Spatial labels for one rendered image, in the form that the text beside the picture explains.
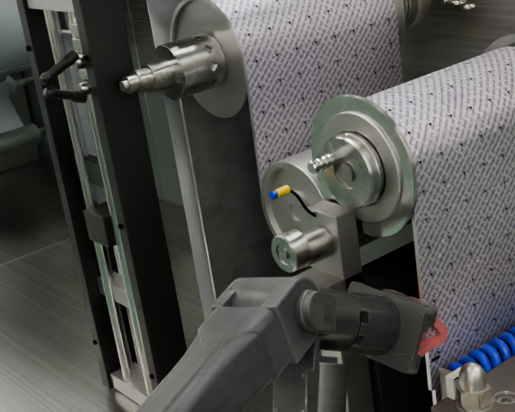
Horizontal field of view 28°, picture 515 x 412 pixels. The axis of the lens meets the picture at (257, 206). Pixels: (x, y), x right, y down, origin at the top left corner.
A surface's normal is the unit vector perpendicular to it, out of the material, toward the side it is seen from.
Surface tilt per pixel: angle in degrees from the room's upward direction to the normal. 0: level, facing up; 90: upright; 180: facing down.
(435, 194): 90
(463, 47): 90
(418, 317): 61
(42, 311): 0
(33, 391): 0
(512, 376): 0
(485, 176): 90
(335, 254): 90
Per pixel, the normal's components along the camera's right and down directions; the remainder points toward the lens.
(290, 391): -0.58, -0.10
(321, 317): 0.81, -0.05
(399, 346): -0.75, -0.16
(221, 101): -0.78, 0.32
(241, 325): -0.33, -0.87
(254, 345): 0.67, 0.01
